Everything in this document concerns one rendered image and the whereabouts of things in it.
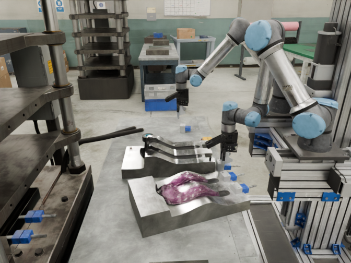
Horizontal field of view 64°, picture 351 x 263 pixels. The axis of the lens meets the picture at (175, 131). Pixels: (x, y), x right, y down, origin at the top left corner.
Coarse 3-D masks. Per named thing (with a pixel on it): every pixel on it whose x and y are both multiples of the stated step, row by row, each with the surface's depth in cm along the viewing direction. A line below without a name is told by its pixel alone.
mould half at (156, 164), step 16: (160, 144) 160; (176, 144) 169; (192, 144) 168; (128, 160) 156; (144, 160) 146; (160, 160) 147; (176, 160) 151; (192, 160) 151; (208, 160) 150; (128, 176) 150; (144, 176) 150; (160, 176) 151
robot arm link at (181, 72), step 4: (176, 68) 185; (180, 68) 182; (184, 68) 183; (176, 72) 185; (180, 72) 183; (184, 72) 184; (176, 76) 187; (180, 76) 184; (184, 76) 184; (176, 80) 188; (180, 80) 186; (184, 80) 186
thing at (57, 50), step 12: (48, 0) 121; (48, 12) 123; (48, 24) 124; (60, 48) 130; (60, 60) 132; (60, 72) 134; (60, 84) 136; (60, 108) 142; (72, 108) 145; (72, 120) 145; (72, 144) 150; (72, 156) 153; (72, 168) 154; (84, 168) 159
